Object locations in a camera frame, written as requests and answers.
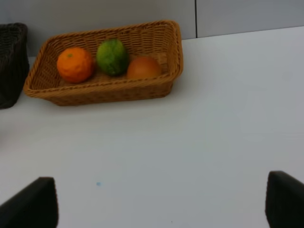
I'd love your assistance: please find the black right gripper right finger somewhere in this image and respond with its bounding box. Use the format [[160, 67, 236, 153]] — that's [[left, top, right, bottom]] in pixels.
[[265, 171, 304, 228]]

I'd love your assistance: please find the orange mandarin fruit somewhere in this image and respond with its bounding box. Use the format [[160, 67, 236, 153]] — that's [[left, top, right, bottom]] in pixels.
[[57, 47, 95, 84]]

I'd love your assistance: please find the orange wicker basket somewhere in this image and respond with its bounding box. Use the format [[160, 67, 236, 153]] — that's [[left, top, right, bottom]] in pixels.
[[23, 20, 183, 106]]

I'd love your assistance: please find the red yellow peach fruit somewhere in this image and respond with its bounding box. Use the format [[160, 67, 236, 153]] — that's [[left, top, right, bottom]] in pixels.
[[126, 56, 162, 79]]

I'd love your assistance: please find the green lime fruit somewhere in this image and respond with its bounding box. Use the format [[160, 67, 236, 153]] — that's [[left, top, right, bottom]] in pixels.
[[96, 39, 129, 76]]

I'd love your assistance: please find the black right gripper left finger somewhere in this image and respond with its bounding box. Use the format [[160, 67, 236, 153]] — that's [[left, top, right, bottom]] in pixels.
[[0, 177, 58, 228]]

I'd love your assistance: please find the dark brown wicker basket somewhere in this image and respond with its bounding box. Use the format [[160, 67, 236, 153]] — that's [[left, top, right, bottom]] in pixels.
[[0, 23, 29, 109]]

